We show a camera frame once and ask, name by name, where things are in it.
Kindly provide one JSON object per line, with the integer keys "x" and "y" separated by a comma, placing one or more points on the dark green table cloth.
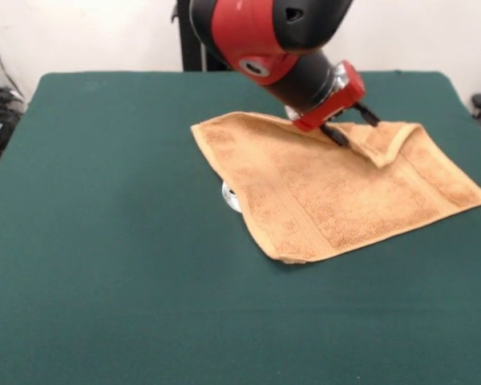
{"x": 144, "y": 301}

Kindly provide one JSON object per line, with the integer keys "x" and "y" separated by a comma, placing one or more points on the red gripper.
{"x": 344, "y": 100}

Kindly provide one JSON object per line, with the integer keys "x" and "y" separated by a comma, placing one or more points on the black stand frame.
{"x": 188, "y": 56}

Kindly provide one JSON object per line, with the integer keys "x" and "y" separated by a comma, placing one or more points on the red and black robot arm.
{"x": 256, "y": 32}

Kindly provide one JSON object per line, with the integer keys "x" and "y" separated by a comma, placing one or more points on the tan terry towel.
{"x": 324, "y": 192}

